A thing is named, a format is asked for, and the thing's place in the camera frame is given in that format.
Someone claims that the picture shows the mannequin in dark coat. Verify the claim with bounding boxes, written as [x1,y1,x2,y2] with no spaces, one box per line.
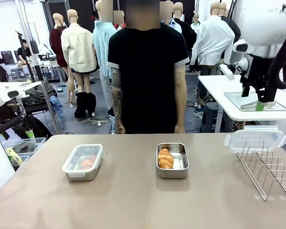
[219,2,242,65]

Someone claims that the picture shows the black tripod stand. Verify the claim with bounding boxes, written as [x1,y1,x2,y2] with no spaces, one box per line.
[15,30,36,83]

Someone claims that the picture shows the seated person in black shirt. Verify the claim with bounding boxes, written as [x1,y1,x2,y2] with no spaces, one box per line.
[17,39,33,70]

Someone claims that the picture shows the person's left hand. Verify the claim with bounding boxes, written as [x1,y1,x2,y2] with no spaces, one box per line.
[174,123,186,135]

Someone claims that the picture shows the perforated metal baking tray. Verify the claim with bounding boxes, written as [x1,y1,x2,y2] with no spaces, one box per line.
[223,92,286,112]

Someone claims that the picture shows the stainless steel rectangular container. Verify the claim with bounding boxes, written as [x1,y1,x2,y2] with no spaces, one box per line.
[156,142,190,179]
[64,145,102,182]

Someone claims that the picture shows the black fuzzy boots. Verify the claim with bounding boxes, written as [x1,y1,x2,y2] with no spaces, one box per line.
[73,92,97,119]

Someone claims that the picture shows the black stool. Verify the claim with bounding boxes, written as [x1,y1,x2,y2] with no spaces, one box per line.
[201,102,224,133]

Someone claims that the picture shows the person in black t-shirt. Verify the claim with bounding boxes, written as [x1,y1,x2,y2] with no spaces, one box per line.
[107,0,190,135]

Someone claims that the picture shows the black monitor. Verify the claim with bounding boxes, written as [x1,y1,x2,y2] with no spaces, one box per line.
[30,40,40,54]

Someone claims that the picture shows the mannequin in black jacket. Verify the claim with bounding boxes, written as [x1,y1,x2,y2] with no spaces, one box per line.
[173,2,197,60]

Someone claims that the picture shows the metal wire lid rack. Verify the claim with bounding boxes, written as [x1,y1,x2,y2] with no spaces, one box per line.
[235,140,286,201]

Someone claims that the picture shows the mannequin in white shirt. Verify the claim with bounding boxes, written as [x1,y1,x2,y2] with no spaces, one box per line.
[189,1,236,72]

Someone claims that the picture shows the clear plastic storage bin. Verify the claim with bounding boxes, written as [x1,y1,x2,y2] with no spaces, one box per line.
[4,152,31,171]
[2,137,46,157]

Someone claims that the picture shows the mannequin in light blue shirt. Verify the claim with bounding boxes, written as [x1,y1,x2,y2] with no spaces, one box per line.
[92,0,121,134]

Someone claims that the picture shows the person's tattooed right hand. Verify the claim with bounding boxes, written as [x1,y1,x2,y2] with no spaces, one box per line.
[114,120,127,135]

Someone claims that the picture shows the person's left forearm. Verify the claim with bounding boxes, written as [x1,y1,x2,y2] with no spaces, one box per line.
[175,83,187,126]

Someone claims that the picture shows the person's tattooed right forearm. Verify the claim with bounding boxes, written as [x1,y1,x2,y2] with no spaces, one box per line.
[110,83,124,125]

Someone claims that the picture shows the mannequin in dark red dress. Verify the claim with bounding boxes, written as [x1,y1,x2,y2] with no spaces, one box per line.
[49,13,69,83]

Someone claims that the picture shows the mannequin in cream jacket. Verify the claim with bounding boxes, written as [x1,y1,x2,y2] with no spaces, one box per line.
[61,9,98,108]

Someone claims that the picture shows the white table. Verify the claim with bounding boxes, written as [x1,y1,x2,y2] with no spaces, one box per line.
[197,75,286,121]
[0,80,42,93]

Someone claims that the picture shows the clear plastic snap lid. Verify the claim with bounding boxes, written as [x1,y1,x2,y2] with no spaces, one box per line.
[223,125,286,153]
[61,143,103,178]

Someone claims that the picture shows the small mannequin in white top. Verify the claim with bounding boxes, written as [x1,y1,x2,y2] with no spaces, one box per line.
[190,13,202,34]

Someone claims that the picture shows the silver metal frame pole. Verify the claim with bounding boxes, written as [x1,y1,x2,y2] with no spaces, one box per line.
[14,0,61,135]

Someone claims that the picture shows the white floor cable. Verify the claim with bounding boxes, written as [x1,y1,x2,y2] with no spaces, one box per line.
[193,101,207,120]

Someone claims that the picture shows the golden croissant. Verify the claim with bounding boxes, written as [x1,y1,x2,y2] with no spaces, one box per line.
[80,154,97,170]
[157,147,174,169]

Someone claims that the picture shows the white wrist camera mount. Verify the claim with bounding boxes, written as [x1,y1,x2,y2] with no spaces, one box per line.
[219,58,250,81]

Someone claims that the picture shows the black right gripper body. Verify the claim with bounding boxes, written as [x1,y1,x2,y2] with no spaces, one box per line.
[239,54,280,103]

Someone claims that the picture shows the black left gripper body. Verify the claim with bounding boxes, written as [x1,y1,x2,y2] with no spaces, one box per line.
[0,104,27,131]

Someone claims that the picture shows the mannequin base plate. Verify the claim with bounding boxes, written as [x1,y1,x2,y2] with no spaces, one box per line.
[82,118,109,127]

